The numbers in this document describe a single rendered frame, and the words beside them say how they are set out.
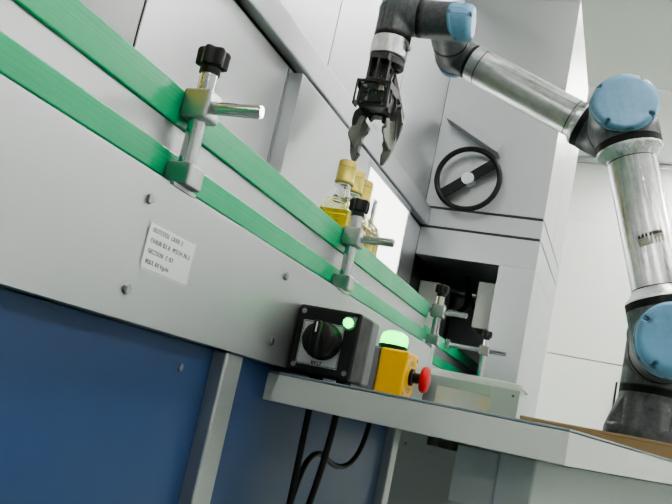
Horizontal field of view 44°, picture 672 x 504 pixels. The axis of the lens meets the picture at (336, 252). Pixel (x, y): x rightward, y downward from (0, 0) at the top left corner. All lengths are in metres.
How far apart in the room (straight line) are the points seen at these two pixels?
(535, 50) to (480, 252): 0.68
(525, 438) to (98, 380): 0.41
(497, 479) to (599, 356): 4.42
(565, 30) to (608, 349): 2.83
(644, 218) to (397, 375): 0.53
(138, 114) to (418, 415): 0.42
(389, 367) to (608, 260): 4.21
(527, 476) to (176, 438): 0.35
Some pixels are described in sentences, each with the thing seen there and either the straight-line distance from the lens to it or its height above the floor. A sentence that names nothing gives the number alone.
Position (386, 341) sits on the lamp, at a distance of 1.28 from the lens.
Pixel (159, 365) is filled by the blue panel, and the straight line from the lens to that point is 0.79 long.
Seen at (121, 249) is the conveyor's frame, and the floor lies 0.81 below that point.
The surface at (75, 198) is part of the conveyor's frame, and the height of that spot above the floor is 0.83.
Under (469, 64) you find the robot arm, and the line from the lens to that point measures 1.79.
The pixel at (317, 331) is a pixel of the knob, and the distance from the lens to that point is 0.96.
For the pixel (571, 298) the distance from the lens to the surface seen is 5.36.
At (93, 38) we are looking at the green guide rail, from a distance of 0.66.
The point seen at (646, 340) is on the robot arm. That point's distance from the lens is 1.45.
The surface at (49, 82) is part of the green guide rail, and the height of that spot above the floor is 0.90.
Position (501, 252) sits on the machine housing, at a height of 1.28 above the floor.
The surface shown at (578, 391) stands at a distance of 5.29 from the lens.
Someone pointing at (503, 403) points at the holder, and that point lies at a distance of 1.72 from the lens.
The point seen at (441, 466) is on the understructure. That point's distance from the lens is 2.56.
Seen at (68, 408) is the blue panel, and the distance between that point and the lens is 0.69.
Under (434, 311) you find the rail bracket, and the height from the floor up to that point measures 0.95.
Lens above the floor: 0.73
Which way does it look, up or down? 10 degrees up
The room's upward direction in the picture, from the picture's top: 12 degrees clockwise
